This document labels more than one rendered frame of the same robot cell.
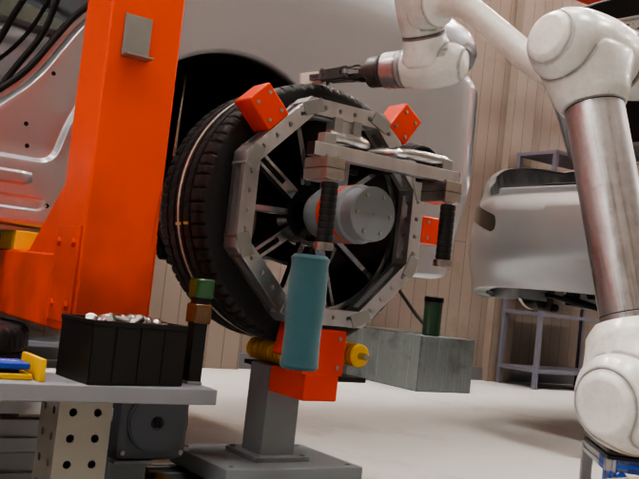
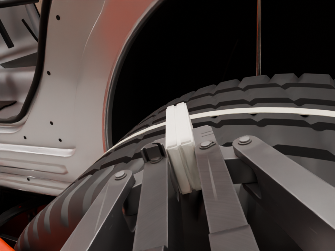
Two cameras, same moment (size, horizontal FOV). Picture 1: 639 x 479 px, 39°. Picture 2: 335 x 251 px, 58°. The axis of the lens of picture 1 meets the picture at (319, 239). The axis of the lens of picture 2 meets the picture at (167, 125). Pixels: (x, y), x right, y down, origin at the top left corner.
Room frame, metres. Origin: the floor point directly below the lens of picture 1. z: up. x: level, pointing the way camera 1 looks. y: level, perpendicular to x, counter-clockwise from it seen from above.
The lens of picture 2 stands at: (2.19, -0.08, 1.28)
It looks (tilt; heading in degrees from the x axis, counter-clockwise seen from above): 24 degrees down; 62
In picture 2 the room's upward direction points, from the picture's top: 10 degrees counter-clockwise
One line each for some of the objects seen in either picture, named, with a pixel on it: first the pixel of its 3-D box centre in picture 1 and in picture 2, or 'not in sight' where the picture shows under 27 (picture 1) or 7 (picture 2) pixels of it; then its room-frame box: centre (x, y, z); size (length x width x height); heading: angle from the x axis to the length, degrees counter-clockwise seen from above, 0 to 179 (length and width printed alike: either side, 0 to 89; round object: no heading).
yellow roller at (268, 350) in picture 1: (278, 352); not in sight; (2.37, 0.07, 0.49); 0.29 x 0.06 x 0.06; 34
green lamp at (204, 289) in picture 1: (202, 288); not in sight; (1.82, 0.22, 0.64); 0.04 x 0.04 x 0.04; 34
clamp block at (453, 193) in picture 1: (440, 192); not in sight; (2.15, -0.28, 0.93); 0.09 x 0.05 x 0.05; 34
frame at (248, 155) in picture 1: (330, 215); not in sight; (2.23, -0.02, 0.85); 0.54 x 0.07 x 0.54; 124
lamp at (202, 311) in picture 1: (199, 313); not in sight; (1.82, 0.22, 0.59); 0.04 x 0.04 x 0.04; 34
